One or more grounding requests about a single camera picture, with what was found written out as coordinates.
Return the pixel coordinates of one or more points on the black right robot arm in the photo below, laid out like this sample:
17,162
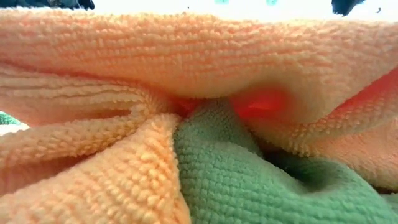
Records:
345,7

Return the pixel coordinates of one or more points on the orange microfiber towel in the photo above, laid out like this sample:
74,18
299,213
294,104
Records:
199,56

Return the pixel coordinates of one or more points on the orange and green cloth bottom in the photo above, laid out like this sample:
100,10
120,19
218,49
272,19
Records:
248,186

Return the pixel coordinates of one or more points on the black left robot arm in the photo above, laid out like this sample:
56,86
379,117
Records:
62,3

